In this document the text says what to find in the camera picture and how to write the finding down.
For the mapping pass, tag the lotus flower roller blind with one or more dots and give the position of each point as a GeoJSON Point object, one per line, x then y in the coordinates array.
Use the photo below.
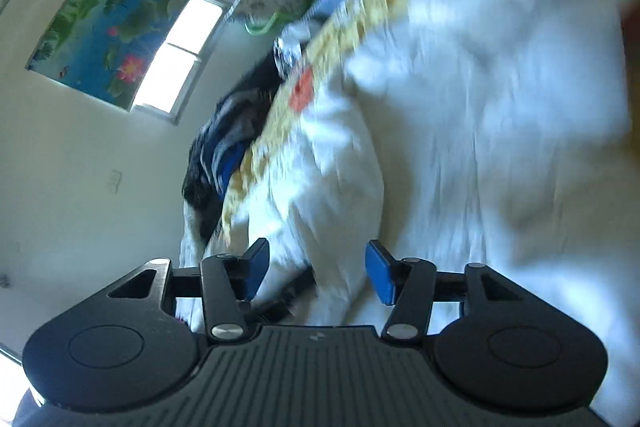
{"type": "Point", "coordinates": [104, 48]}

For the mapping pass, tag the window with grey frame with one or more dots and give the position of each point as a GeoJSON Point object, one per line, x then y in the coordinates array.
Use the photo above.
{"type": "Point", "coordinates": [179, 59]}

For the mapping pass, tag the yellow cartoon bedspread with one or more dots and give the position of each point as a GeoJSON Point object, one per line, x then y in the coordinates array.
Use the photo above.
{"type": "Point", "coordinates": [339, 36]}

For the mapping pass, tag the white puffer jacket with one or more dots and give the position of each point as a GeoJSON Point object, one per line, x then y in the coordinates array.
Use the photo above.
{"type": "Point", "coordinates": [491, 131]}

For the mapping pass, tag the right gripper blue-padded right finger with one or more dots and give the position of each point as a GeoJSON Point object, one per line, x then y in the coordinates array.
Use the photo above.
{"type": "Point", "coordinates": [407, 286]}

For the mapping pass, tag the white wall switch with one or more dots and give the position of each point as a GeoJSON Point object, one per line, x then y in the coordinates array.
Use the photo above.
{"type": "Point", "coordinates": [113, 182]}

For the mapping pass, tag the dark striped clothes pile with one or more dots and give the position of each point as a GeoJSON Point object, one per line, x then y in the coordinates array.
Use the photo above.
{"type": "Point", "coordinates": [219, 147]}

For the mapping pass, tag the black white plastic bag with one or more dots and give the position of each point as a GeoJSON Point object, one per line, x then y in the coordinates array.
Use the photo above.
{"type": "Point", "coordinates": [288, 48]}

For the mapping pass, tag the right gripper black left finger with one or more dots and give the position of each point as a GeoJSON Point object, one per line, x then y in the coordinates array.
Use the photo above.
{"type": "Point", "coordinates": [228, 285]}

